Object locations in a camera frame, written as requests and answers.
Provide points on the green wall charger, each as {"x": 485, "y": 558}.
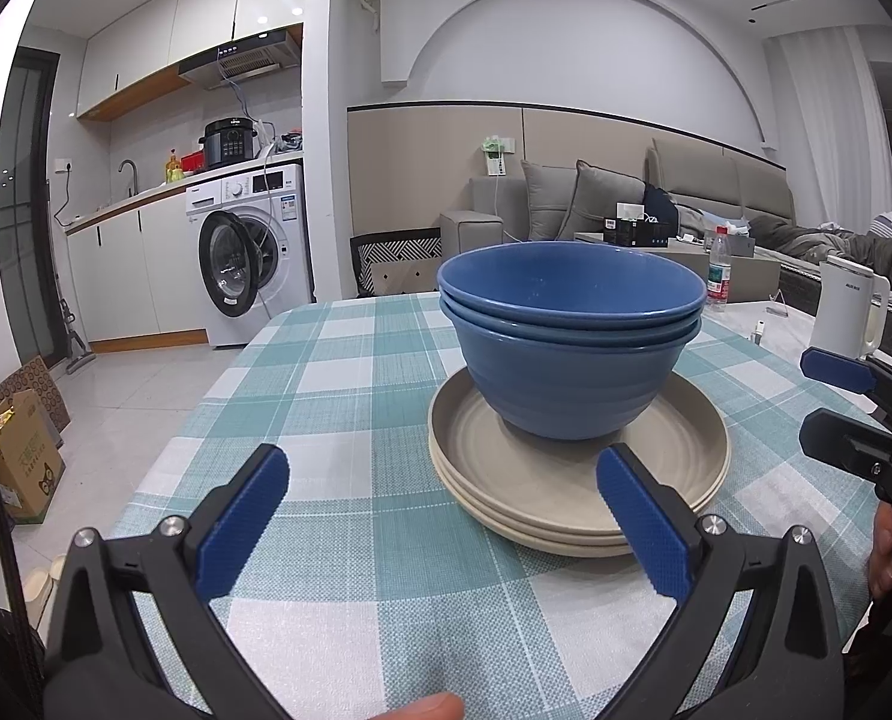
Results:
{"x": 497, "y": 154}

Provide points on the black pressure cooker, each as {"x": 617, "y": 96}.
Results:
{"x": 228, "y": 142}

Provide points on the grey sofa with cushions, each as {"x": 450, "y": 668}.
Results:
{"x": 715, "y": 172}

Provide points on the floor mop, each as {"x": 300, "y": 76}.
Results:
{"x": 77, "y": 349}

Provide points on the red box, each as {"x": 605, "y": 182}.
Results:
{"x": 192, "y": 160}

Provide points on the grey sofa cushion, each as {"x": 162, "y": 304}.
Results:
{"x": 547, "y": 199}
{"x": 607, "y": 199}

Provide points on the white curtain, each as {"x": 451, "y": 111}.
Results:
{"x": 828, "y": 127}

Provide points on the black framed glass door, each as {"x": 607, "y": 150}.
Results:
{"x": 29, "y": 225}

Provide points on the clear plastic water bottle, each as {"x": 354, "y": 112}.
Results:
{"x": 718, "y": 274}

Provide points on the white box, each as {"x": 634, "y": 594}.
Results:
{"x": 629, "y": 210}

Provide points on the person's left hand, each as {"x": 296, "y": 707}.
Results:
{"x": 431, "y": 709}

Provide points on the small clear stand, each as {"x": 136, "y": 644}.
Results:
{"x": 775, "y": 306}

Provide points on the white upper kitchen cabinets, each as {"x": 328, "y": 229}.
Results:
{"x": 191, "y": 22}

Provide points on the blue bowl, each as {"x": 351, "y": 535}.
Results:
{"x": 566, "y": 277}
{"x": 566, "y": 397}
{"x": 566, "y": 337}

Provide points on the grey side cabinet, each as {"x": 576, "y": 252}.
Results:
{"x": 753, "y": 271}

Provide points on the white kitchen counter cabinet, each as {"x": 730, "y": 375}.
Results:
{"x": 131, "y": 270}

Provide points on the dark clothing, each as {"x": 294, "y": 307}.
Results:
{"x": 659, "y": 206}

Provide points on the black floor fan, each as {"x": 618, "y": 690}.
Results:
{"x": 3, "y": 660}

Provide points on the range hood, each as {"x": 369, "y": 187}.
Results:
{"x": 251, "y": 60}

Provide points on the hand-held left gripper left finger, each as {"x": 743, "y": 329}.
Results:
{"x": 243, "y": 525}

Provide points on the yellow bottle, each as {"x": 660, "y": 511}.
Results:
{"x": 173, "y": 169}

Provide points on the beige round plate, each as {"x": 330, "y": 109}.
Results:
{"x": 558, "y": 549}
{"x": 521, "y": 527}
{"x": 678, "y": 457}

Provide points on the kitchen faucet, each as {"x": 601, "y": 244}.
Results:
{"x": 131, "y": 169}

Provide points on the person's right hand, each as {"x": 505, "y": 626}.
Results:
{"x": 884, "y": 547}

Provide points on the black box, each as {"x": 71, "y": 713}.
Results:
{"x": 637, "y": 234}

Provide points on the cardboard box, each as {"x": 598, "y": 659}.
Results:
{"x": 29, "y": 457}

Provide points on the brown patterned board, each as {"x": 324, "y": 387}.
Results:
{"x": 37, "y": 382}

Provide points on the white electric kettle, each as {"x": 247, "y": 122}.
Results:
{"x": 843, "y": 307}

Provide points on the white washing machine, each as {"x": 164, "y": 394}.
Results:
{"x": 266, "y": 195}

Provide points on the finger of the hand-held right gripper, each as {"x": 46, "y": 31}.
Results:
{"x": 835, "y": 371}
{"x": 843, "y": 439}

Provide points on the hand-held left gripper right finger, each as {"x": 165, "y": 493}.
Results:
{"x": 644, "y": 525}

